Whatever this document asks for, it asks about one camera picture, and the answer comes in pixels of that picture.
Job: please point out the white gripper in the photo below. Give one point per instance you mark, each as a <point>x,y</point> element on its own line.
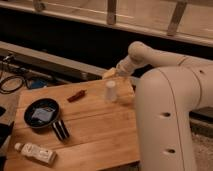
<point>124,68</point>

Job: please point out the white ceramic cup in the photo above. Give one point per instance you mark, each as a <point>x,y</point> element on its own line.
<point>110,91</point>

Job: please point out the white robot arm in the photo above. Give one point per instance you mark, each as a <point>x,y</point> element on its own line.
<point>165,95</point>

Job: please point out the wooden board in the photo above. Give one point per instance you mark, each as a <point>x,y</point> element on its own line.
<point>102,134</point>

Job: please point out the blue object on left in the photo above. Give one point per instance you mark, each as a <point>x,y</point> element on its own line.
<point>37,83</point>

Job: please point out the blue cloth in bowl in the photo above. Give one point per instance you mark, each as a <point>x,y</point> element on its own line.
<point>43,114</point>

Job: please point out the black round bowl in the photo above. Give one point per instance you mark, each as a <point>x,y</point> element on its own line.
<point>41,103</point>

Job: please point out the white plastic bottle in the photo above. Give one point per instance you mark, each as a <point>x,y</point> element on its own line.
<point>36,152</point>

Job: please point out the metal rail frame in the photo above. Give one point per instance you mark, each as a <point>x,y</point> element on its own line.
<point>52,62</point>

